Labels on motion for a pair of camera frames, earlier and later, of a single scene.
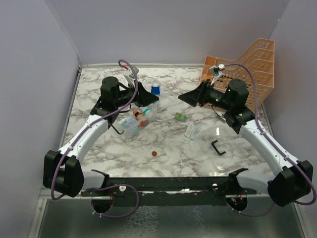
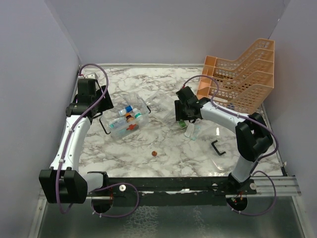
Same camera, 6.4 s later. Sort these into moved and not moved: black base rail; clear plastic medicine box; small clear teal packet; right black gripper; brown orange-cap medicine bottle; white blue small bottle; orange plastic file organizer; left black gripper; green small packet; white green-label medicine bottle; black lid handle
Moved: left black gripper; green small packet; white green-label medicine bottle; white blue small bottle; clear plastic medicine box; brown orange-cap medicine bottle; right black gripper
Not moved: black base rail; small clear teal packet; black lid handle; orange plastic file organizer
